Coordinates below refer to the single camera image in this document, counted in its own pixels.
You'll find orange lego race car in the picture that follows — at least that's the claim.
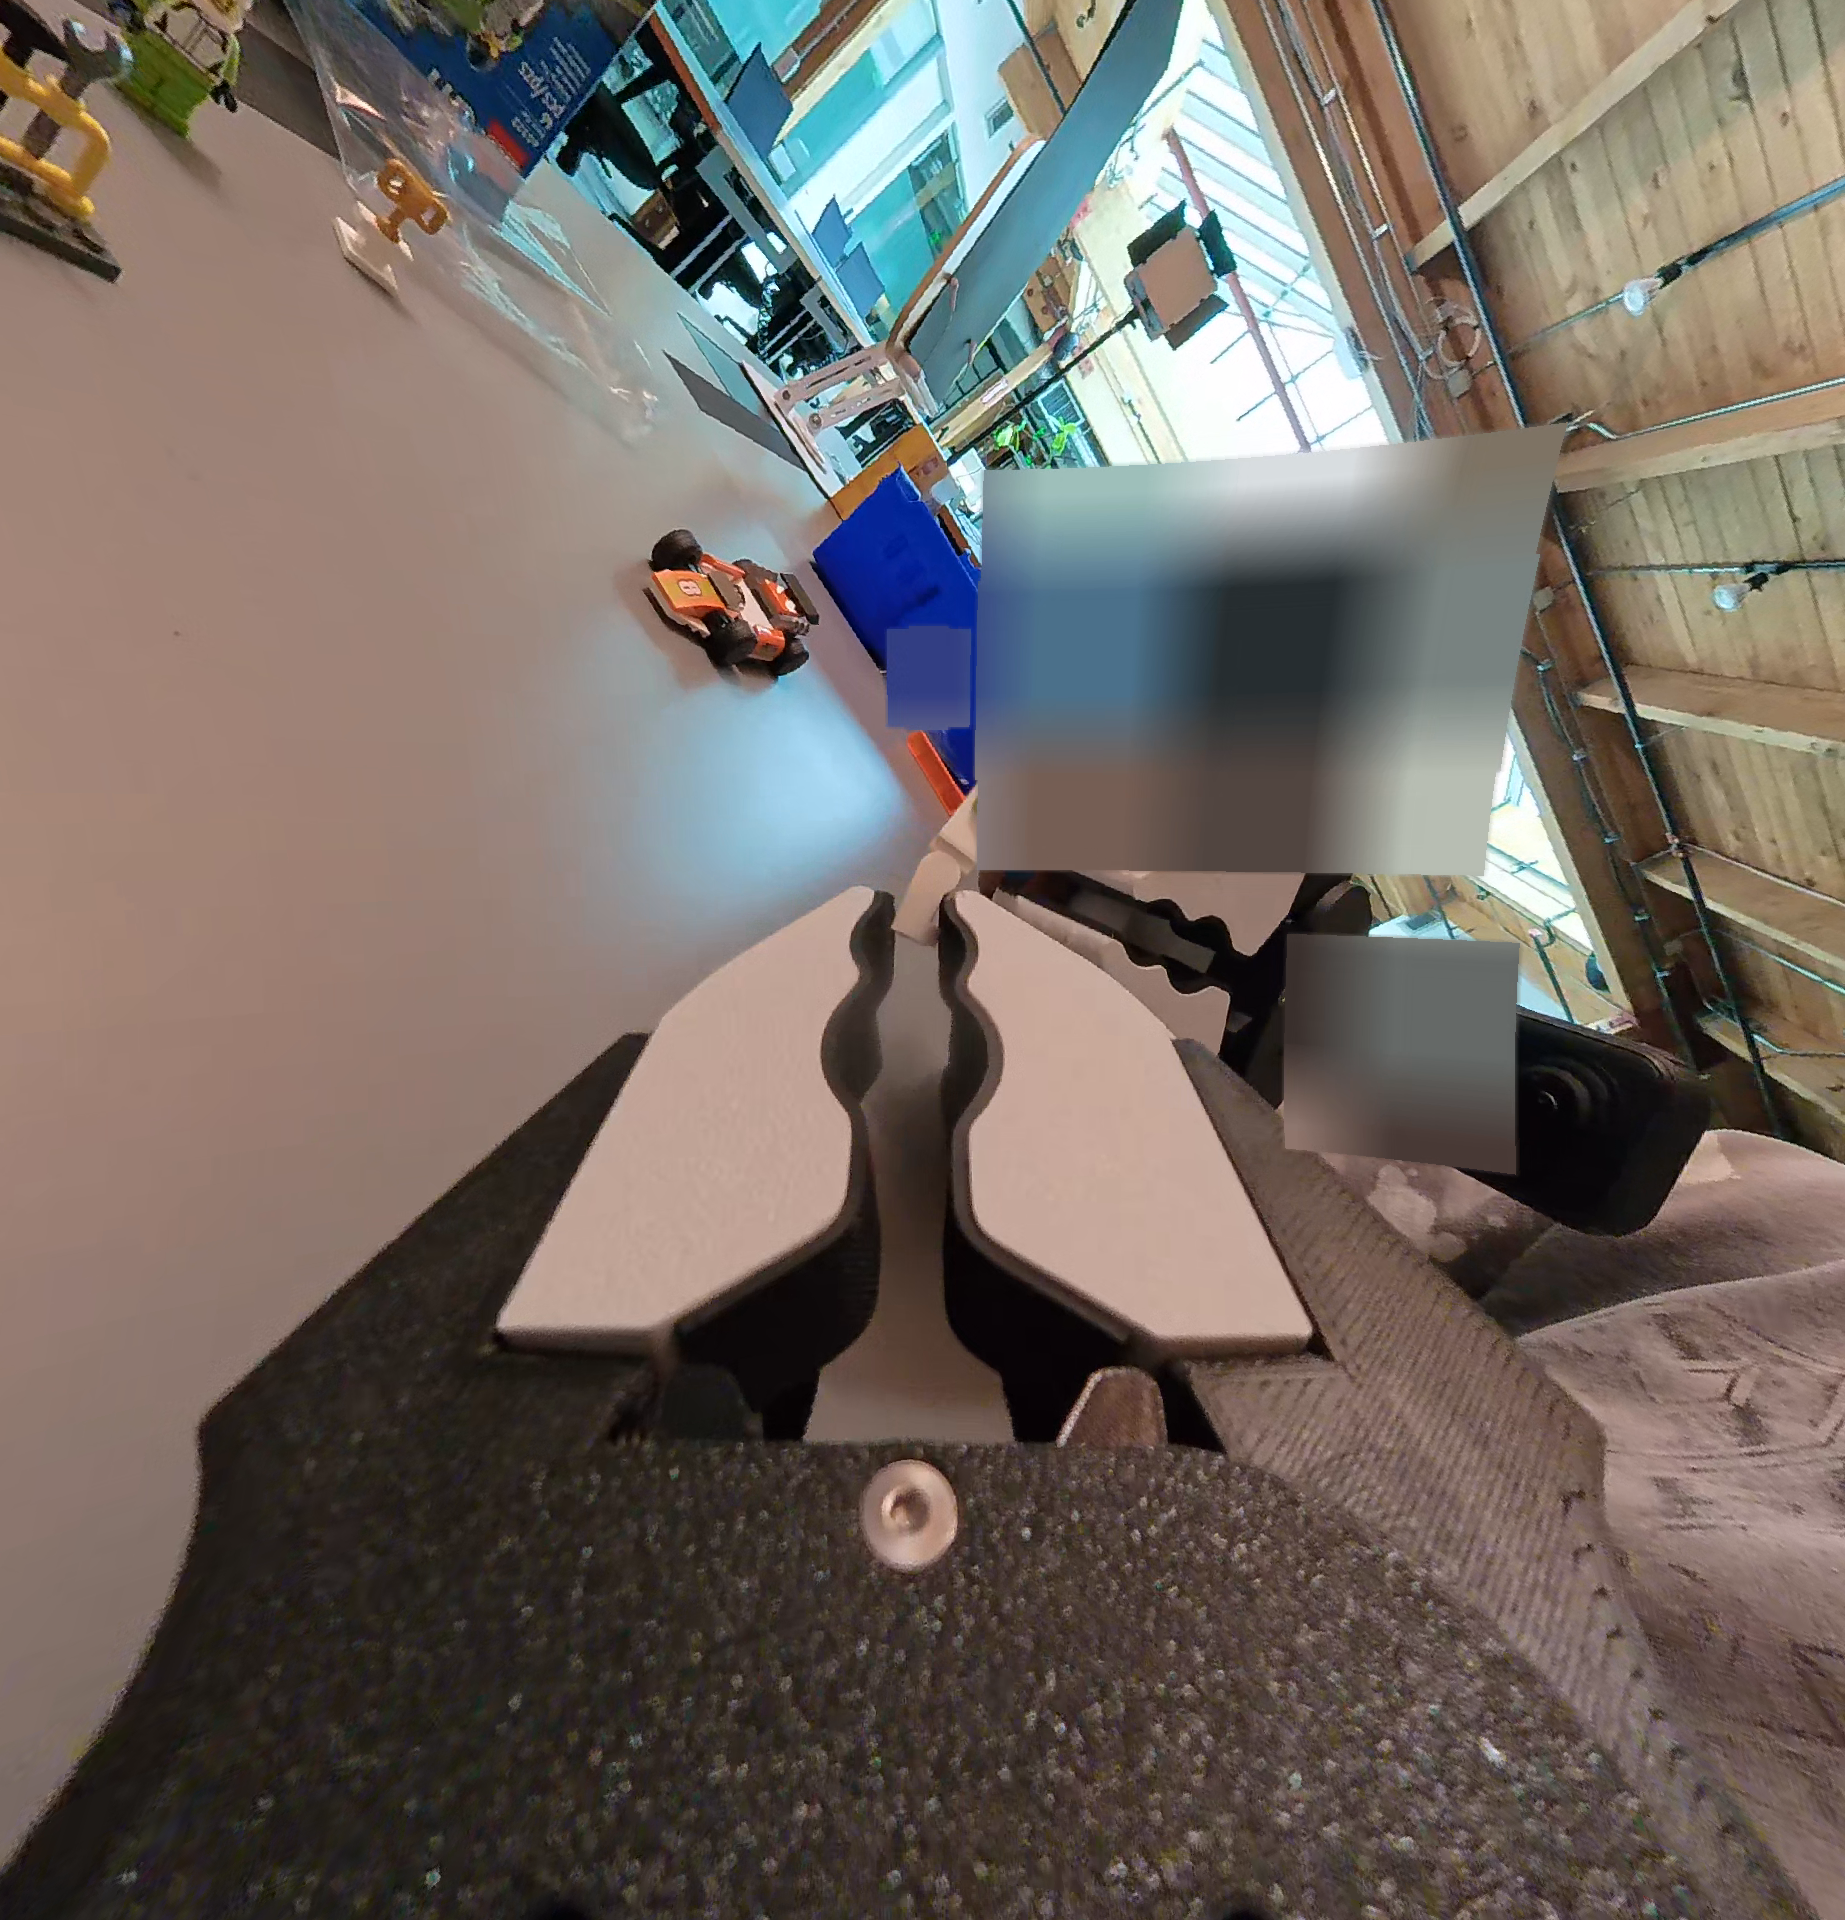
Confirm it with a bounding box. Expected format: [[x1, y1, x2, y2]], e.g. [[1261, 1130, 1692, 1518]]
[[647, 529, 828, 683]]

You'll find long wooden office desk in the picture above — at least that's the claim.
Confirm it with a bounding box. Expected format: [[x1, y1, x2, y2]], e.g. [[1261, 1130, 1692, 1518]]
[[608, 0, 878, 347]]

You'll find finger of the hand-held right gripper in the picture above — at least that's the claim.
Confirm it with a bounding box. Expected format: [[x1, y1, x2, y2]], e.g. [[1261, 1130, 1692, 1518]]
[[1044, 910, 1248, 1058], [1013, 870, 1290, 968]]

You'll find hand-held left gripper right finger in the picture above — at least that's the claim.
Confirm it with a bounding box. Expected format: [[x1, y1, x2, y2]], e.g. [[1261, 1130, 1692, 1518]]
[[948, 895, 1313, 1367]]

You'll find green lego minifigure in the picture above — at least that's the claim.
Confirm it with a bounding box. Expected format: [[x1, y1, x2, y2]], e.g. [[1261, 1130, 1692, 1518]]
[[114, 0, 254, 128]]

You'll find clear plastic bag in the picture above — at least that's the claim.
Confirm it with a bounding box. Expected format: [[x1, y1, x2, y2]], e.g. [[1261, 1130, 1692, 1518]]
[[279, 0, 675, 445]]

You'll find small white lego piece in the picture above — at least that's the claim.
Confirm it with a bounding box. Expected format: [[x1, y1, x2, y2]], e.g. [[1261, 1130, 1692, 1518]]
[[900, 794, 989, 946]]

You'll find studio light panel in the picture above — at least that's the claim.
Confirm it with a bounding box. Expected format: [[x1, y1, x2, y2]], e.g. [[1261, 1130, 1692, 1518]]
[[1125, 206, 1243, 356]]

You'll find white display stand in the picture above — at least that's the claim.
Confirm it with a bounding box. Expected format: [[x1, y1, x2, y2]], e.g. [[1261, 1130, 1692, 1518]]
[[758, 341, 930, 459]]

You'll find tall black panel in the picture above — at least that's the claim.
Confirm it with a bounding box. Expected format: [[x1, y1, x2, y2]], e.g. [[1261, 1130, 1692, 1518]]
[[894, 0, 1187, 383]]

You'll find small yellow lego piece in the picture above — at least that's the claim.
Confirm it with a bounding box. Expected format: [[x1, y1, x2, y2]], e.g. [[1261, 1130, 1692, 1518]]
[[0, 25, 121, 226]]

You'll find blue plastic bin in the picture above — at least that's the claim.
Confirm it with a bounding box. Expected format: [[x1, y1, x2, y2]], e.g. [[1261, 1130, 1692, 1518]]
[[813, 464, 984, 743]]

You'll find small tan lego piece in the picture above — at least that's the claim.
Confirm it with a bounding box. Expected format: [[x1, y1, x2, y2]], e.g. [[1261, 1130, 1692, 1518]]
[[339, 157, 450, 287]]

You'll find orange cardboard box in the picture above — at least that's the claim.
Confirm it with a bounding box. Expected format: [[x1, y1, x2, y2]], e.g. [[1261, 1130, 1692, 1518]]
[[833, 419, 946, 511]]

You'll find blue lego set box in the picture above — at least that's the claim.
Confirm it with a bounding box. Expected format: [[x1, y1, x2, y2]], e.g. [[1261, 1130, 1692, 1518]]
[[413, 0, 630, 158]]

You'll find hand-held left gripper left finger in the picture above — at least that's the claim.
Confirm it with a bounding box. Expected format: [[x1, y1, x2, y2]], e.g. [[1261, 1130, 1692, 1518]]
[[497, 889, 878, 1352]]

